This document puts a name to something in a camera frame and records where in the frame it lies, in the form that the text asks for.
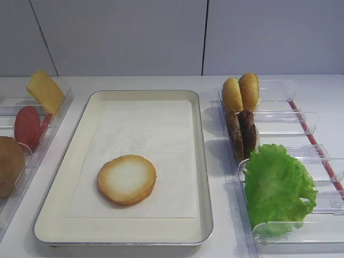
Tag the green lettuce leaf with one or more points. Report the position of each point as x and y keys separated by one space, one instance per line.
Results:
x=280 y=193

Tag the left brown meat patty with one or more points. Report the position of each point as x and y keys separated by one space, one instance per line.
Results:
x=235 y=133

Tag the brown meat patty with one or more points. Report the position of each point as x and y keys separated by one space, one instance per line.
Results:
x=235 y=133
x=248 y=132

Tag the right brown meat patty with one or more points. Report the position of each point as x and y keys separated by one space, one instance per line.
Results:
x=248 y=132

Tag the yellow cheese slice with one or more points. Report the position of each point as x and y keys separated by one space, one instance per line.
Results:
x=45 y=91

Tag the red tomato slice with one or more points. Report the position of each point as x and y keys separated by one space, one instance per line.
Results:
x=27 y=125

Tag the white paper tray liner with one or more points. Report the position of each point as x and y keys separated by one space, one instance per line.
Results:
x=160 y=131

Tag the left golden bun half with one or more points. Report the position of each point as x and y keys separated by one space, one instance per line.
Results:
x=231 y=95

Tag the round bottom bun slice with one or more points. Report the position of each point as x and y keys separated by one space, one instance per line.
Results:
x=127 y=180

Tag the right sesame bun half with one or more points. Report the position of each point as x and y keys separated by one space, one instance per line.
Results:
x=249 y=89

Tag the clear acrylic right rack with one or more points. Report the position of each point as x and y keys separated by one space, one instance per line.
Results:
x=277 y=123

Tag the clear acrylic rack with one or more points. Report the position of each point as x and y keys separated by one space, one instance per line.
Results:
x=14 y=96
x=277 y=123

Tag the red strip on rack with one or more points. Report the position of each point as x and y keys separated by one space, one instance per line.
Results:
x=319 y=151

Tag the white metal baking tray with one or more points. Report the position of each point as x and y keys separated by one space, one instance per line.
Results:
x=54 y=227

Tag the brown bun top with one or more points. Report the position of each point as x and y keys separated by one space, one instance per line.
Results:
x=12 y=163

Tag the clear acrylic left rack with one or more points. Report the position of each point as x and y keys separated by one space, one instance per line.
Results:
x=14 y=96

